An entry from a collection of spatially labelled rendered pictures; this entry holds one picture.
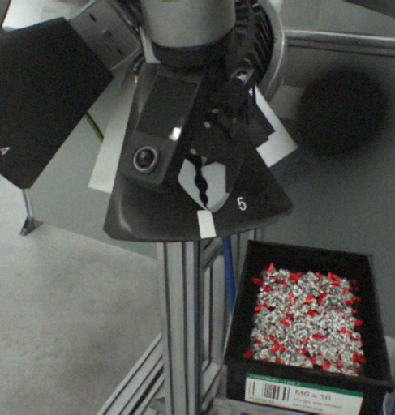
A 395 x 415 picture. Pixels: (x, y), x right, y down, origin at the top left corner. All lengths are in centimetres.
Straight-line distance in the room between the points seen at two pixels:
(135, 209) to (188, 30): 23
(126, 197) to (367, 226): 110
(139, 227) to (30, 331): 135
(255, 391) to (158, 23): 38
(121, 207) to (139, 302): 135
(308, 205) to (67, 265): 106
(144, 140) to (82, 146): 152
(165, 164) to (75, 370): 135
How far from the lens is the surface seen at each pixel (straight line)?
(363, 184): 149
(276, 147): 66
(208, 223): 55
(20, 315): 193
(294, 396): 55
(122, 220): 55
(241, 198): 57
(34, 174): 77
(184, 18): 39
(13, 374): 175
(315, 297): 65
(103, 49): 73
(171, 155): 40
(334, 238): 160
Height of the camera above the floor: 127
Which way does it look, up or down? 32 degrees down
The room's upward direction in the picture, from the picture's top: straight up
